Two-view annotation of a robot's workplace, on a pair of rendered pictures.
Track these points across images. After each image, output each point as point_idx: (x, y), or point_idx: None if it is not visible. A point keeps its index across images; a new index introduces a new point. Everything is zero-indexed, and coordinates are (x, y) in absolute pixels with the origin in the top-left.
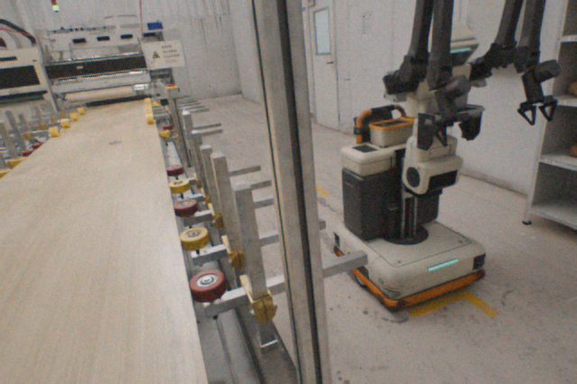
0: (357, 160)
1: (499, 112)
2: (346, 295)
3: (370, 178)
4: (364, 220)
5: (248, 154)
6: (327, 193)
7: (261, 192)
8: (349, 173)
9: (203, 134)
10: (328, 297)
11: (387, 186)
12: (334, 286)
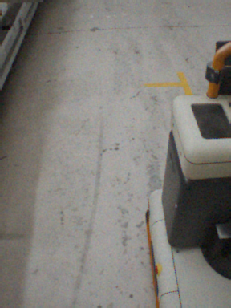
0: (184, 148)
1: None
2: (129, 290)
3: (200, 184)
4: (176, 231)
5: (130, 10)
6: (192, 94)
7: (115, 68)
8: (175, 150)
9: (14, 0)
10: (105, 285)
11: (230, 196)
12: (123, 269)
